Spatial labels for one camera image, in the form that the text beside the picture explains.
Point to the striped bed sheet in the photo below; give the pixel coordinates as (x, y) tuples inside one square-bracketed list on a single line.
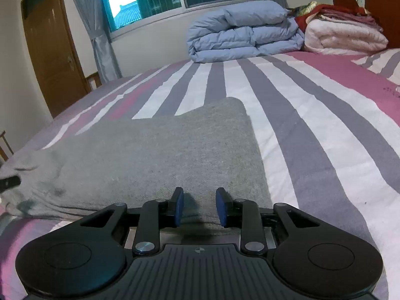
[(312, 131)]

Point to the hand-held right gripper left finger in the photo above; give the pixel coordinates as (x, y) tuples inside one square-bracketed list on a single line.
[(178, 206)]

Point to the red folded cloth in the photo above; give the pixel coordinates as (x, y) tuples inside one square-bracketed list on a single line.
[(304, 22)]

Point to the red wooden headboard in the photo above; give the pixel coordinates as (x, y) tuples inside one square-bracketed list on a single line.
[(384, 3)]

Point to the brown wooden door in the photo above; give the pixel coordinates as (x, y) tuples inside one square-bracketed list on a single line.
[(50, 53)]

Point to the folded light blue duvet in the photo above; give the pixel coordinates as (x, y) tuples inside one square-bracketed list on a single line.
[(243, 32)]

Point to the colourful patterned cloth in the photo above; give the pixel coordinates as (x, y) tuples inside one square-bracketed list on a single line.
[(303, 8)]

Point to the folded pale pink quilt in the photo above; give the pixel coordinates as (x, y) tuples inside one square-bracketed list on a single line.
[(340, 39)]

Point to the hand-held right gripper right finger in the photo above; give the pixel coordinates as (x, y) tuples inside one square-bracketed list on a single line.
[(221, 207)]

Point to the wooden chair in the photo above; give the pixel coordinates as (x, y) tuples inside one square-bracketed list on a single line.
[(4, 147), (93, 81)]

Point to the grey pants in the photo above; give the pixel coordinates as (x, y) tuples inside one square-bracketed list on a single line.
[(156, 162)]

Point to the striped pillow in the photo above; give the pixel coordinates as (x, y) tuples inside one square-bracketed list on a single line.
[(382, 64)]

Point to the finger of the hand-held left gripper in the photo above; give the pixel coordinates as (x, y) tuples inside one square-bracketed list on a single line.
[(11, 182)]

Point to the mauve folded sheets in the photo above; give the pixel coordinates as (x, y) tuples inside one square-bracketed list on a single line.
[(353, 18)]

